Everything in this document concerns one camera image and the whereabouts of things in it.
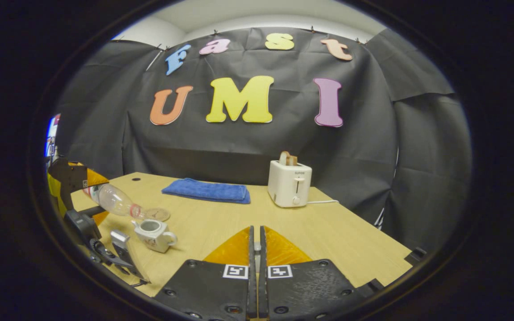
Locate round wooden coaster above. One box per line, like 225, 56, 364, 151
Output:
143, 208, 171, 222

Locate small black block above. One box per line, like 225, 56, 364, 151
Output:
404, 247, 428, 267

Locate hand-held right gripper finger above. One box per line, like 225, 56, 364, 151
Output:
258, 225, 361, 321
154, 225, 257, 321

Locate white ceramic teacup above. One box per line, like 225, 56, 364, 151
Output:
131, 218, 178, 254

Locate blue folded towel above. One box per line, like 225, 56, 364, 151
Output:
162, 178, 251, 205

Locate computer monitor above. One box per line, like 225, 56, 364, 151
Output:
45, 114, 61, 157

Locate white toaster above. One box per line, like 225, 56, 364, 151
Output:
267, 160, 313, 208

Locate black backdrop cloth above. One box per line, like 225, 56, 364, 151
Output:
54, 27, 472, 255

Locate clear plastic water bottle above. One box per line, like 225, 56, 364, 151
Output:
83, 183, 145, 220

